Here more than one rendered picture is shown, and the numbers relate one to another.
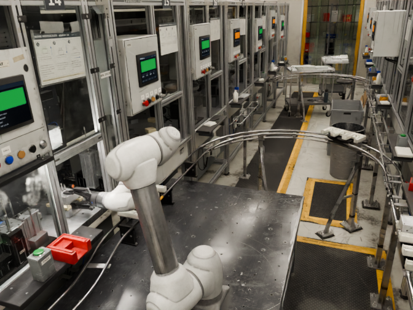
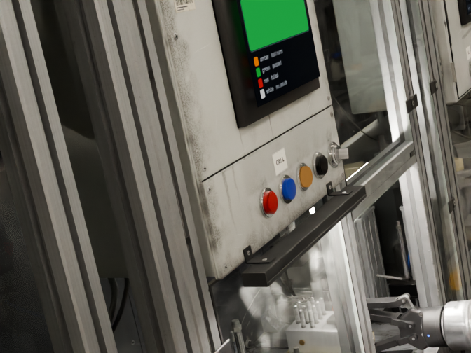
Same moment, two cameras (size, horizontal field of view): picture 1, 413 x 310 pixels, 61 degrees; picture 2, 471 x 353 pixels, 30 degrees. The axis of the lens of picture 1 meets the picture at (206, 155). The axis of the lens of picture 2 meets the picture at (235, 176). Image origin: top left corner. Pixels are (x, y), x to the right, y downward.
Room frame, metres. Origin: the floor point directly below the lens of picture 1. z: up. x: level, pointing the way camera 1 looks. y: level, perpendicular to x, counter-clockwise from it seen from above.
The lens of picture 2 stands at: (0.13, 0.66, 1.71)
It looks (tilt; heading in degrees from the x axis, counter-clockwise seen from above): 12 degrees down; 9
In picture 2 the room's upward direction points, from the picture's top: 12 degrees counter-clockwise
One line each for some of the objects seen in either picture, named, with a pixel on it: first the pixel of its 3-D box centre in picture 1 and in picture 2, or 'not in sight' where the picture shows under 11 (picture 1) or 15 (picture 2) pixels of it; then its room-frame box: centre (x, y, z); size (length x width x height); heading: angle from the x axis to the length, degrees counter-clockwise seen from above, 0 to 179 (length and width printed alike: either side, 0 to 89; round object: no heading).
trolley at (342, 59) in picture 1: (334, 77); not in sight; (7.73, -2.85, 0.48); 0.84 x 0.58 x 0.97; 167
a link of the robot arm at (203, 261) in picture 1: (203, 270); not in sight; (1.29, 0.03, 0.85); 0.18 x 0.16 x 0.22; 140
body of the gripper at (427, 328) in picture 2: (93, 198); (423, 327); (1.68, 0.62, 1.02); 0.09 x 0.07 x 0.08; 69
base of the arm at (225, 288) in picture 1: (207, 289); not in sight; (1.31, 0.02, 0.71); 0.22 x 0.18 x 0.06; 159
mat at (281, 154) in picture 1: (289, 127); not in sight; (5.88, -1.48, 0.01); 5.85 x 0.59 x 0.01; 159
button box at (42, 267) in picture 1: (40, 263); not in sight; (1.22, 0.72, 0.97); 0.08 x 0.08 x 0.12; 69
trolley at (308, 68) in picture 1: (309, 88); not in sight; (6.69, -2.02, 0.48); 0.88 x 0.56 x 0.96; 87
